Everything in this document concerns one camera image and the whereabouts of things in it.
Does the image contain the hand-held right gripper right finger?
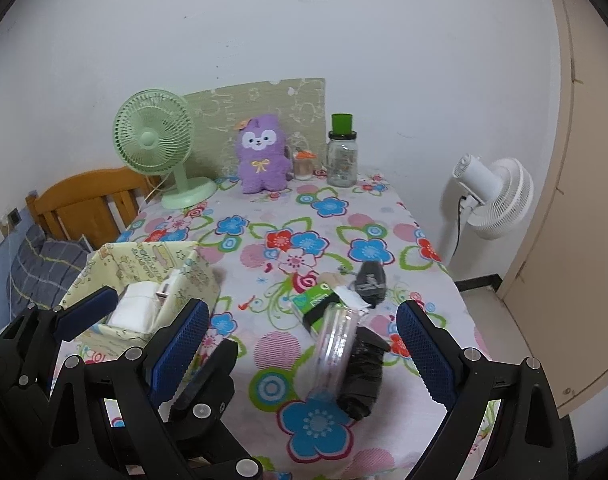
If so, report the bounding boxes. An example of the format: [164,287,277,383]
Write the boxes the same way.
[396,300,577,480]

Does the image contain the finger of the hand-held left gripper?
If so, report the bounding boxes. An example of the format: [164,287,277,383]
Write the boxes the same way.
[168,341,239,423]
[0,286,120,396]

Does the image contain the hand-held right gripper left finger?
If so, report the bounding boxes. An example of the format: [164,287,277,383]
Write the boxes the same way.
[34,299,265,480]

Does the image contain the black umbrella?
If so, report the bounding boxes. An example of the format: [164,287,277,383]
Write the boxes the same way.
[336,327,391,421]

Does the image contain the yellow patterned storage box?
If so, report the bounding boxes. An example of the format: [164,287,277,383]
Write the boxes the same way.
[59,241,221,361]

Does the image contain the black soft pouch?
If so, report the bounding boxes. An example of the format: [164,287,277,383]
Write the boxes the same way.
[351,260,389,308]

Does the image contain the clear plastic tube container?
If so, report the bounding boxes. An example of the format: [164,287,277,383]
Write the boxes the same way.
[309,302,360,403]

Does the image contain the green tissue packet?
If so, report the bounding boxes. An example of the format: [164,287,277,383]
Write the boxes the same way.
[290,281,342,333]

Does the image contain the white folded cloth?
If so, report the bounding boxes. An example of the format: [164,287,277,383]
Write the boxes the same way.
[106,281,172,333]

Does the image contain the blue plaid pillow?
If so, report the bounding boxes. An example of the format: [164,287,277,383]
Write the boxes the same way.
[6,225,92,311]

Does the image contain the white paper tag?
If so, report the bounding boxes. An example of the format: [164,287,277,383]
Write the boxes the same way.
[334,287,369,313]

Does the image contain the floral tablecloth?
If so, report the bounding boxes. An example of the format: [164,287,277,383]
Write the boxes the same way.
[54,172,502,480]

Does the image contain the white standing fan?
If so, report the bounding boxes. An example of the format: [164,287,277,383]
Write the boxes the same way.
[441,153,535,266]

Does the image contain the green desk fan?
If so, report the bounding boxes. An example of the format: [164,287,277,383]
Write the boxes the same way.
[113,89,218,210]

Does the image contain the purple plush toy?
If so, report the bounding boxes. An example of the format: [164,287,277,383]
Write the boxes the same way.
[232,114,295,195]

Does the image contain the glass jar black lid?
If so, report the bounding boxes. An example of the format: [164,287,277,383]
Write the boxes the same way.
[326,130,359,188]

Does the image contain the beige wooden door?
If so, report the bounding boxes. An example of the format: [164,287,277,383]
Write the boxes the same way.
[499,0,608,418]

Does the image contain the cotton swab jar orange lid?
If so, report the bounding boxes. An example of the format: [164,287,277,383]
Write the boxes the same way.
[292,147,316,181]

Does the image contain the green patterned board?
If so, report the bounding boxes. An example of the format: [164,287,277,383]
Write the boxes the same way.
[184,78,326,181]

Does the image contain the white desk fan cable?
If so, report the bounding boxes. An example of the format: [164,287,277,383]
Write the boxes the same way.
[134,175,165,216]

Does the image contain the black standing fan cable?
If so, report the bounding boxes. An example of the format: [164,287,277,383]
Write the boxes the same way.
[454,195,469,261]

